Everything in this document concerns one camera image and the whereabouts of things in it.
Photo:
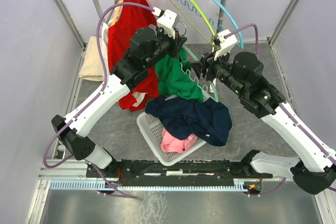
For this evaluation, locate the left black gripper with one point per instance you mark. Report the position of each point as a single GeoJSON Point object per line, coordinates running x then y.
{"type": "Point", "coordinates": [177, 43]}

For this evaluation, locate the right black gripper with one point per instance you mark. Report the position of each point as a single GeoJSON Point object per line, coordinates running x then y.
{"type": "Point", "coordinates": [207, 61]}

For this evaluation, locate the mint green hanger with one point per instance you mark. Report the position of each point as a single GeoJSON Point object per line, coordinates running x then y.
{"type": "Point", "coordinates": [208, 88]}

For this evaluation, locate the green t shirt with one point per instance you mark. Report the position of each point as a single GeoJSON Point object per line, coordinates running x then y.
{"type": "Point", "coordinates": [173, 78]}

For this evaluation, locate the red t shirt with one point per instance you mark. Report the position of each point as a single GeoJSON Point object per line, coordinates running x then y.
{"type": "Point", "coordinates": [131, 18]}

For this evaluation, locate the navy blue t shirt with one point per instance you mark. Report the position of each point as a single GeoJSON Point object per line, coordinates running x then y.
{"type": "Point", "coordinates": [208, 120]}

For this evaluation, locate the yellow green hanger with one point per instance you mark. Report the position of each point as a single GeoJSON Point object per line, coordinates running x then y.
{"type": "Point", "coordinates": [193, 7]}

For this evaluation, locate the teal blue hanger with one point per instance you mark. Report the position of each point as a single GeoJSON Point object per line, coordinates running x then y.
{"type": "Point", "coordinates": [217, 25]}

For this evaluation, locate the orange hanger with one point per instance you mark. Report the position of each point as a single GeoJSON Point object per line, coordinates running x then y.
{"type": "Point", "coordinates": [116, 13]}

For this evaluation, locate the pink t shirt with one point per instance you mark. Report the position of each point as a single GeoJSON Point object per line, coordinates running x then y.
{"type": "Point", "coordinates": [171, 144]}

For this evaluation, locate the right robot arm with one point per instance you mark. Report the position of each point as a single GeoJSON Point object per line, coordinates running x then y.
{"type": "Point", "coordinates": [313, 168]}

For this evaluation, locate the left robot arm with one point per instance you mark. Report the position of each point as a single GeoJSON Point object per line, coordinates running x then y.
{"type": "Point", "coordinates": [147, 47]}

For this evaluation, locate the white t shirt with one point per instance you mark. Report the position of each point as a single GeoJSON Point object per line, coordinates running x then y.
{"type": "Point", "coordinates": [105, 32]}

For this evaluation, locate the white plastic basket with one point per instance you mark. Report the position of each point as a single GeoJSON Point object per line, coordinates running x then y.
{"type": "Point", "coordinates": [151, 129]}

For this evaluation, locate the folded beige cloth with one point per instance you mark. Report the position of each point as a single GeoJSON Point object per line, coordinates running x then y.
{"type": "Point", "coordinates": [92, 69]}

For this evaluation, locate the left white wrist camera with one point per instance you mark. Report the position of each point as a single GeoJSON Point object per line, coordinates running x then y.
{"type": "Point", "coordinates": [167, 20]}

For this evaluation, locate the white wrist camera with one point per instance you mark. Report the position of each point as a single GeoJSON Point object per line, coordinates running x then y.
{"type": "Point", "coordinates": [167, 20]}
{"type": "Point", "coordinates": [224, 43]}

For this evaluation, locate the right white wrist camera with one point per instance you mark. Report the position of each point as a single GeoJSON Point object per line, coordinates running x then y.
{"type": "Point", "coordinates": [224, 43]}

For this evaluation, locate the light blue cable duct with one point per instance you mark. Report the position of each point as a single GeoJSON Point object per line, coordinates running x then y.
{"type": "Point", "coordinates": [101, 185]}

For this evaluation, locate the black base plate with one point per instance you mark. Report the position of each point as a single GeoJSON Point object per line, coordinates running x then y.
{"type": "Point", "coordinates": [184, 173]}

